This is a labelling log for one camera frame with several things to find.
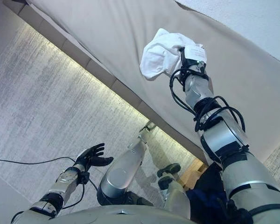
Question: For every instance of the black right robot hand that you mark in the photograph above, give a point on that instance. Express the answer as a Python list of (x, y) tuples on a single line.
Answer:
[(193, 56)]

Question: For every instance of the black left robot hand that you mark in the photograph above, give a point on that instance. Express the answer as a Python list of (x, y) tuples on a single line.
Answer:
[(91, 158)]

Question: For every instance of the white garment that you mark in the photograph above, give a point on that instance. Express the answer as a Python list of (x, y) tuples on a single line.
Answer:
[(158, 56)]

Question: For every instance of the black garment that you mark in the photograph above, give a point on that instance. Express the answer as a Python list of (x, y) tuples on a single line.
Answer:
[(207, 177)]

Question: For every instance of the blue garment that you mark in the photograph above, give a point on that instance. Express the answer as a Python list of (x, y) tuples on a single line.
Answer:
[(205, 205)]

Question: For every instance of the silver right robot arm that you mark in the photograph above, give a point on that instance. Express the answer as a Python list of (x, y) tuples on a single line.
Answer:
[(224, 137)]

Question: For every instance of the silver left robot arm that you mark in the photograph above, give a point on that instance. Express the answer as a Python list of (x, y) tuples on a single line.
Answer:
[(65, 179)]

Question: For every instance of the brown upholstered bed base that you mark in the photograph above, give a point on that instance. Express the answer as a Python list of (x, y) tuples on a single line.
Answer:
[(84, 60)]

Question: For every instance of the silver left robot leg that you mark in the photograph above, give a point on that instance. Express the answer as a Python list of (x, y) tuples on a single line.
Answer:
[(119, 177)]

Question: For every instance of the silver robot leg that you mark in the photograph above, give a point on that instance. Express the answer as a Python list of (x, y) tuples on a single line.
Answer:
[(177, 198), (119, 177)]

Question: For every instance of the grey robot torso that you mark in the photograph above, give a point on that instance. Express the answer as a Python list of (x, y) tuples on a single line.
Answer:
[(121, 215)]

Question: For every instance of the large grey striped rug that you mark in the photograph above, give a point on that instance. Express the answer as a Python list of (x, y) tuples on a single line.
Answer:
[(37, 105)]

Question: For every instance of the silver right robot leg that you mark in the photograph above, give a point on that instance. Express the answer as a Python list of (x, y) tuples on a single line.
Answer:
[(177, 198)]

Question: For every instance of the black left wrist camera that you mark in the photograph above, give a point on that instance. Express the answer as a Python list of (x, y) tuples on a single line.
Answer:
[(84, 177)]

